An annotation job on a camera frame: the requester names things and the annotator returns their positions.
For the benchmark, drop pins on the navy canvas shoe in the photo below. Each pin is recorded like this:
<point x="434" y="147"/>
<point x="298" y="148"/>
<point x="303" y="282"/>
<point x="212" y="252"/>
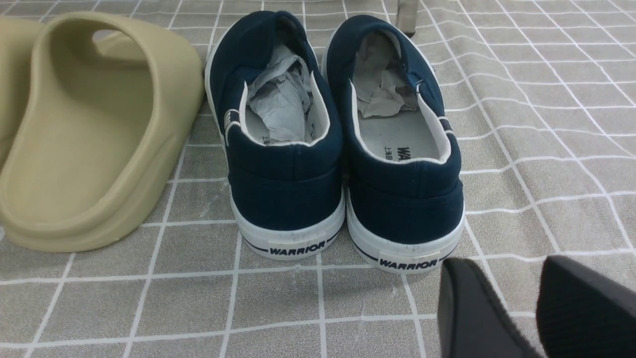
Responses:
<point x="281" y="134"/>
<point x="405" y="202"/>

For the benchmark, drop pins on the left navy canvas shoe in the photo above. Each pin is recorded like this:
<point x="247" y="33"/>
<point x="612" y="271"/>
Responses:
<point x="281" y="134"/>

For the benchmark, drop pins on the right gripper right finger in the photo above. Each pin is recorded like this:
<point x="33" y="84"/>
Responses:
<point x="583" y="314"/>

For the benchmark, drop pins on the olive foam slide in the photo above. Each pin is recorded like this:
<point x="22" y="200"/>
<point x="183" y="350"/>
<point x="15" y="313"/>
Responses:
<point x="111" y="102"/>
<point x="17" y="37"/>

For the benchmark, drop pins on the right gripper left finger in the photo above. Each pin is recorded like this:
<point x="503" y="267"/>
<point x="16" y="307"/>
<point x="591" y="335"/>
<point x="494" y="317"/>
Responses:
<point x="472" y="322"/>

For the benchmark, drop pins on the grey checked table cloth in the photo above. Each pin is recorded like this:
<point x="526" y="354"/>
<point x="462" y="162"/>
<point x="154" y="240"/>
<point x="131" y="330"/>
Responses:
<point x="541" y="95"/>

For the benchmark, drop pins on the right navy canvas shoe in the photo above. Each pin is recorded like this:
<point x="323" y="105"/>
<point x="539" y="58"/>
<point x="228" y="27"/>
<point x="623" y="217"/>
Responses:
<point x="405" y="202"/>

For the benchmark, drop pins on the metal shoe rack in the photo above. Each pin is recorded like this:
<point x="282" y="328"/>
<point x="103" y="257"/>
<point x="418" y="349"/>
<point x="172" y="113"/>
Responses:
<point x="406" y="16"/>

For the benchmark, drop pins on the left olive foam slide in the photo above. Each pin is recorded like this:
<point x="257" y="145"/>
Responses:
<point x="17" y="37"/>

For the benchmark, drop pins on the right olive foam slide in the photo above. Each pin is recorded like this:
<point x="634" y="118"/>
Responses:
<point x="111" y="102"/>

